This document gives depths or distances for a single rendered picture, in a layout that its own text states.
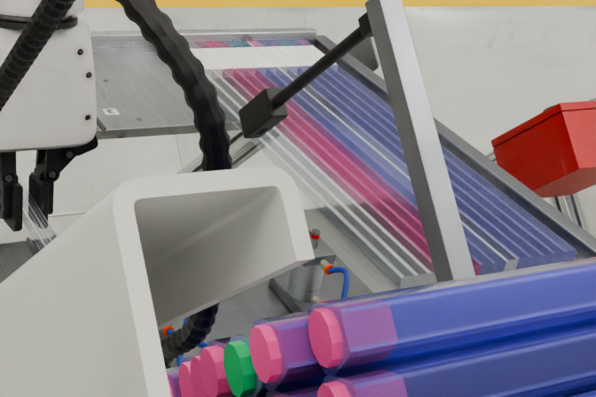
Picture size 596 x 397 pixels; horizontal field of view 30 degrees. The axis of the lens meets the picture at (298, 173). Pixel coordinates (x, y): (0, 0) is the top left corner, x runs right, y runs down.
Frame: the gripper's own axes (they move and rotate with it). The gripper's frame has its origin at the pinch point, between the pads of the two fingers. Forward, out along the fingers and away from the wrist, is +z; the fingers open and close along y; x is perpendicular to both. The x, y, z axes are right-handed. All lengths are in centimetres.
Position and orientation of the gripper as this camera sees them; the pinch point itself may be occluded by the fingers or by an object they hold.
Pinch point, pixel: (25, 201)
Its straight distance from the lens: 94.1
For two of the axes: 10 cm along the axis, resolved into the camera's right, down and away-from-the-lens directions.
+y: 8.6, -0.8, 5.1
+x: -5.1, -3.1, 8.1
